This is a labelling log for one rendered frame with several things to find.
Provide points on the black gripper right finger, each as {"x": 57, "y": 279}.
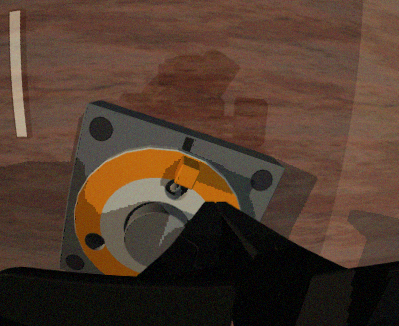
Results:
{"x": 279, "y": 283}

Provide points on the orange round plate with tab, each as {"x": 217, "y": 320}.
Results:
{"x": 132, "y": 177}

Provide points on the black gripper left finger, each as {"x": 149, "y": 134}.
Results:
{"x": 183, "y": 287}

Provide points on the grey square base plate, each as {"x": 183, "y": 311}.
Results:
{"x": 151, "y": 228}

